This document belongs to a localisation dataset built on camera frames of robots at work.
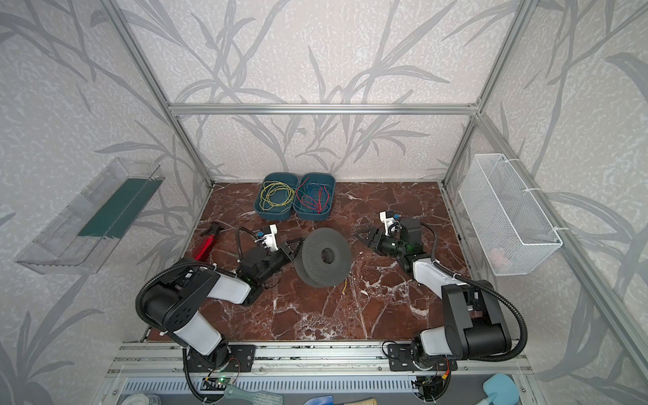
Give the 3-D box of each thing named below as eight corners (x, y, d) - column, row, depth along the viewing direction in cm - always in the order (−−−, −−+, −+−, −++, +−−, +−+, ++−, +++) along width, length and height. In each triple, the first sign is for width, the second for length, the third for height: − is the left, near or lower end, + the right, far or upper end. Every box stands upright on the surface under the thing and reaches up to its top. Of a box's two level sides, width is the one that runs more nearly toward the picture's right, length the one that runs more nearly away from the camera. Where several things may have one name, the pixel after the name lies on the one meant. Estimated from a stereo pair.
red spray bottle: (199, 262, 96) (194, 258, 93) (213, 227, 107) (209, 222, 104) (210, 262, 96) (205, 258, 93) (223, 227, 107) (219, 222, 104)
